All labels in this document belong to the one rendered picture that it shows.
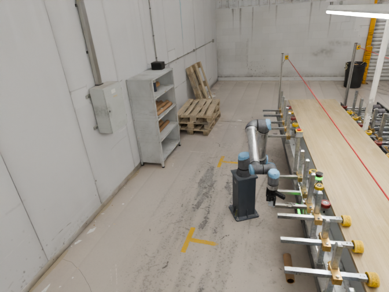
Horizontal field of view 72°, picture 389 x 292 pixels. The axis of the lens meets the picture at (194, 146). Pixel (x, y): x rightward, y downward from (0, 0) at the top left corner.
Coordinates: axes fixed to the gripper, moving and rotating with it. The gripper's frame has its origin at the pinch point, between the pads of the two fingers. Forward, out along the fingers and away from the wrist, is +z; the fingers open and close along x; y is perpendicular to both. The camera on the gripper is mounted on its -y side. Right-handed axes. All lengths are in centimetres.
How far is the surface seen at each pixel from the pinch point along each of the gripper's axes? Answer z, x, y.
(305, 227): 12.6, 9.8, -26.6
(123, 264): 83, 12, 155
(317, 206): -21.3, 22.6, -29.0
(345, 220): -14, 28, -48
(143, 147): 45, -193, 201
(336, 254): -26, 73, -28
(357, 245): -15, 52, -48
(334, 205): -7.4, 3.1, -47.7
